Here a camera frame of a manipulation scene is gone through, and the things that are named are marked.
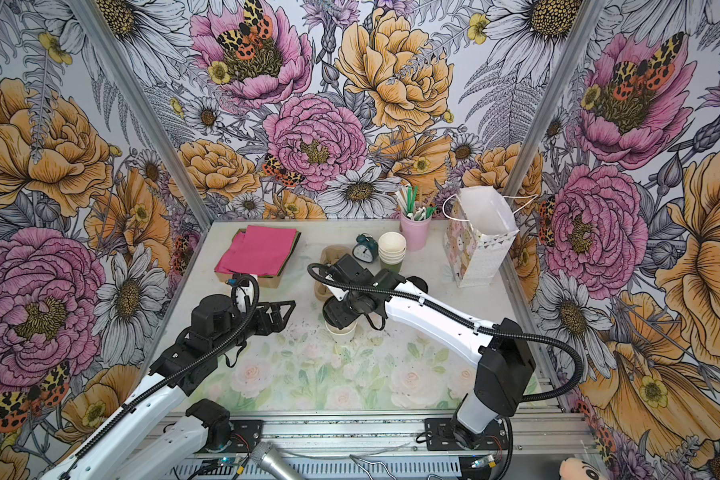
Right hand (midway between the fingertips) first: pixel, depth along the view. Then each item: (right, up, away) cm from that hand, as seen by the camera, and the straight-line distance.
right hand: (345, 316), depth 78 cm
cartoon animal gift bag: (+37, +23, +7) cm, 44 cm away
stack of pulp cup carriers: (-8, +15, +28) cm, 33 cm away
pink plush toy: (+50, -29, -14) cm, 59 cm away
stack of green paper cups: (+13, +17, +16) cm, 27 cm away
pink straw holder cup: (+22, +23, +27) cm, 42 cm away
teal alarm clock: (+5, +18, +27) cm, 33 cm away
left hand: (-16, +1, -2) cm, 16 cm away
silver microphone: (-16, -30, -9) cm, 35 cm away
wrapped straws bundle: (+20, +33, +27) cm, 47 cm away
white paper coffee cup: (-1, -6, +5) cm, 8 cm away
